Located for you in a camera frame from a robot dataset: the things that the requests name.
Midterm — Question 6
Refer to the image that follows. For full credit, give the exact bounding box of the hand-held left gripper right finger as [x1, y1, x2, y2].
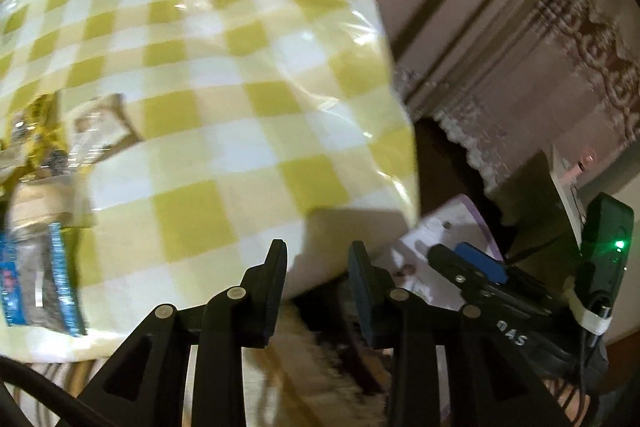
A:
[347, 241, 573, 427]

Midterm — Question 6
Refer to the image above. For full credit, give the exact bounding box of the person's right hand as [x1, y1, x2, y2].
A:
[546, 378, 599, 427]

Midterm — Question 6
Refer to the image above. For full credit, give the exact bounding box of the yellow checked tablecloth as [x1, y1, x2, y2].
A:
[0, 0, 421, 363]

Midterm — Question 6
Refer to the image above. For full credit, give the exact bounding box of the large blue-edged peanut packet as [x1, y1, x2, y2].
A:
[0, 222, 88, 338]

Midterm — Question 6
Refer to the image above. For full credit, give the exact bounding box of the dark patterned rug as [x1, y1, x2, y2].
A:
[240, 277, 401, 427]

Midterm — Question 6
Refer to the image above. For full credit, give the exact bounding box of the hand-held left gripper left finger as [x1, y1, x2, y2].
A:
[75, 238, 288, 427]

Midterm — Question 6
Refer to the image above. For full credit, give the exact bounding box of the white bin with purple rim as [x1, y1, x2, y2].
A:
[390, 194, 506, 313]

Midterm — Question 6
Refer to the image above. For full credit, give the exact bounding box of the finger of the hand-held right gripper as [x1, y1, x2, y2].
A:
[454, 242, 551, 303]
[427, 244, 503, 305]

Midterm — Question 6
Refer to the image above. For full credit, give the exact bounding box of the white side table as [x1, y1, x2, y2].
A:
[487, 147, 588, 253]

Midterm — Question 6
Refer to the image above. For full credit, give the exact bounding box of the short beige snack packet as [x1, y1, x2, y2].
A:
[7, 179, 76, 240]

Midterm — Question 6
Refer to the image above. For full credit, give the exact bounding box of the black cable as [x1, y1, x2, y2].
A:
[575, 297, 613, 408]
[0, 354, 131, 427]

